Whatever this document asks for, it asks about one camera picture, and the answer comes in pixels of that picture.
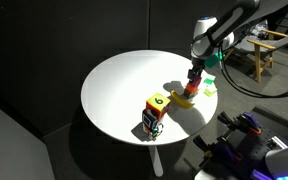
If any white table leg base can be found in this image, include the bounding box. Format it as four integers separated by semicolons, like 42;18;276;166
148;146;164;177

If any purple orange clamp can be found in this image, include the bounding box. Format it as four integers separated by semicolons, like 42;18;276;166
217;112;262;135

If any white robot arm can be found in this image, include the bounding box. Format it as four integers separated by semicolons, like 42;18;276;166
188;0;260;80

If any lime green block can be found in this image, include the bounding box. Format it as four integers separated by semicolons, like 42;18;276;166
204;88;217;97

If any yellow banana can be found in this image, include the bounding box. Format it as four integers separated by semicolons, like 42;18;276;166
170;90;194;109

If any orange block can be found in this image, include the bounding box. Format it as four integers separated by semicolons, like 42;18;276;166
185;83;198;94

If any patterned marker cube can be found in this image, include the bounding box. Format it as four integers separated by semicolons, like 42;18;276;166
142;109;164;141

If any pink block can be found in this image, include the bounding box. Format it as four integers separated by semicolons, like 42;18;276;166
189;76;202;87

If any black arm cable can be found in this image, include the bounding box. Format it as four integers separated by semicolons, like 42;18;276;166
218;43;288;99

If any wooden chair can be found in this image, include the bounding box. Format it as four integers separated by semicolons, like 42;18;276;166
226;29;288;83

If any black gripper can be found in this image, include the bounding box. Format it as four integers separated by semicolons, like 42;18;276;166
188;59;205;80

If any purple black clamp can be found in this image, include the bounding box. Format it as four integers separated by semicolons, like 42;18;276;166
193;135;243;167

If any yellow orange number cube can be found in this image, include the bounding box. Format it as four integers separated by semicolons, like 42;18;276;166
146;93;171;120

